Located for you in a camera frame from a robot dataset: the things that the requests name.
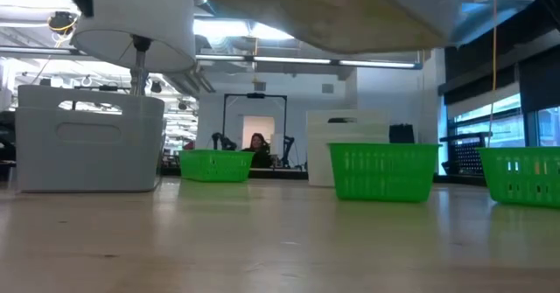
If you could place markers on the round black ceiling fixture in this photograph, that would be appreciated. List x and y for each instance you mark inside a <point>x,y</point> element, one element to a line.
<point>62,22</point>

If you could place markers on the person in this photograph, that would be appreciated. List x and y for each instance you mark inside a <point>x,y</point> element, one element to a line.
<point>259,153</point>

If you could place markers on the white shade table lamp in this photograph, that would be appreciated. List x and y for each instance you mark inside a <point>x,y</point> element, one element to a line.
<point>140,13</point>

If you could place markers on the small grey wall box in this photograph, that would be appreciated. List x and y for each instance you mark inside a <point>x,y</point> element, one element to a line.
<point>260,86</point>
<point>327,88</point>

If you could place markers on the black metal frame stand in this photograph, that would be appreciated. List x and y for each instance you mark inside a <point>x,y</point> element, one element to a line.
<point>256,95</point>

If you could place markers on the green plastic slotted basket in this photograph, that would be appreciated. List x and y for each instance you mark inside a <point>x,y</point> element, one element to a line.
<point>520,192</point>
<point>380,188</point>
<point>214,172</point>

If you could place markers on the black perforated rack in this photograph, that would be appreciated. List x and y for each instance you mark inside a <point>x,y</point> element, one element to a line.
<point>466,157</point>

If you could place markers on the dark background table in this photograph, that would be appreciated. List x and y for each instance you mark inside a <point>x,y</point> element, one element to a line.
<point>280,173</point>

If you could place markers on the long ceiling light strip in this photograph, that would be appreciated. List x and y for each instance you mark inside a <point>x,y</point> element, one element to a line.
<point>289,60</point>

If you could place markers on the black box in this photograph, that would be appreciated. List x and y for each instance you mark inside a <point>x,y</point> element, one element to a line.
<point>401,134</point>

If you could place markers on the grey plastic bin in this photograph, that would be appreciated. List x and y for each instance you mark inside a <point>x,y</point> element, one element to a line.
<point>332,17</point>
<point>39,96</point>
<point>87,166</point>

